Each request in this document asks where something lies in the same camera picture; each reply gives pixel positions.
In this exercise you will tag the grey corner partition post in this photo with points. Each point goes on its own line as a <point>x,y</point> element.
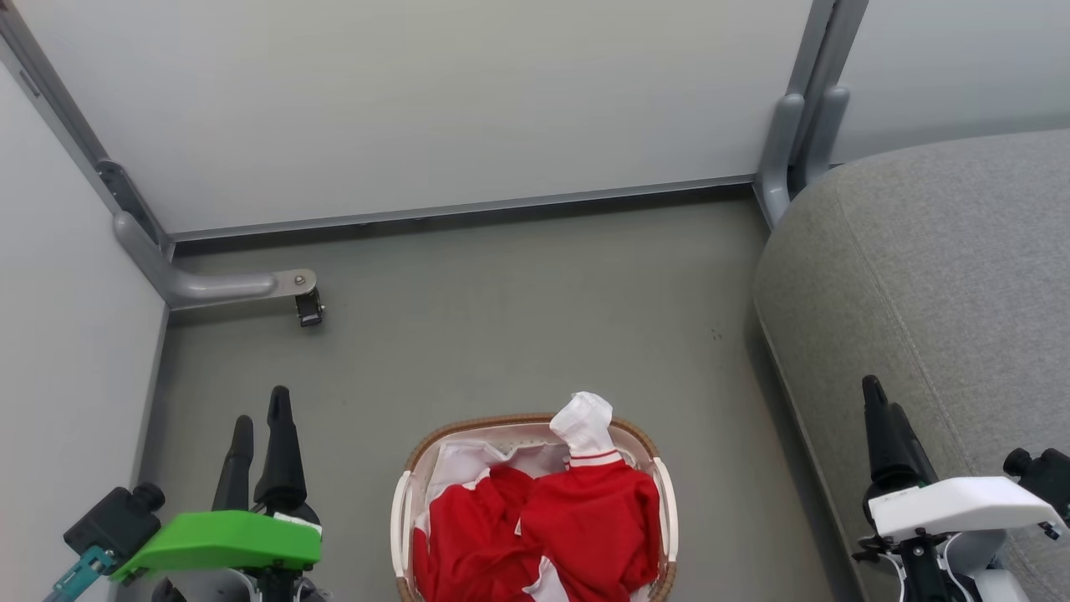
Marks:
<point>75,125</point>

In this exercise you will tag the black caster wheel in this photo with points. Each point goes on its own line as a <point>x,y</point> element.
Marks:
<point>309,311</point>

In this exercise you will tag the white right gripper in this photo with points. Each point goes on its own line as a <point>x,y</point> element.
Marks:
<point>961,502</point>

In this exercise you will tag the red shorts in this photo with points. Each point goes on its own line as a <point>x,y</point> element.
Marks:
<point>468,543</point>

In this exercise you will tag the grey partition bottom rail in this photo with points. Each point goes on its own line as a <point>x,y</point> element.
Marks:
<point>460,209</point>

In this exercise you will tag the wicker laundry basket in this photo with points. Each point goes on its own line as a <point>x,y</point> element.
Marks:
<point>664,518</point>

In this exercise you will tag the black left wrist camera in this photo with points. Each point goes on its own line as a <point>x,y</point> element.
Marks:
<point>113,522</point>

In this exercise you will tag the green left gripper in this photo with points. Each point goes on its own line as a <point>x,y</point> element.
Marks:
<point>226,539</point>

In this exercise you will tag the grey partition foot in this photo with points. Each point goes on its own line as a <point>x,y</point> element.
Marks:
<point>209,288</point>

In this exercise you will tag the grey fabric sofa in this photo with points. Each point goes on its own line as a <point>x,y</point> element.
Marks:
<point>945,276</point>

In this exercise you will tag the red garment with white cuff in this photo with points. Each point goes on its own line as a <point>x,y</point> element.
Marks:
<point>593,518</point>

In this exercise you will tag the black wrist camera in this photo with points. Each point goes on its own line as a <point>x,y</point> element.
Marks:
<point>113,522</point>
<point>1045,477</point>

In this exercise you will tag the white fabric basket liner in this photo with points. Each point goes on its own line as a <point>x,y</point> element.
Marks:
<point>460,460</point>

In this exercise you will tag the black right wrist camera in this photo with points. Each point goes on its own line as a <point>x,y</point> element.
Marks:
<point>1045,477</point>

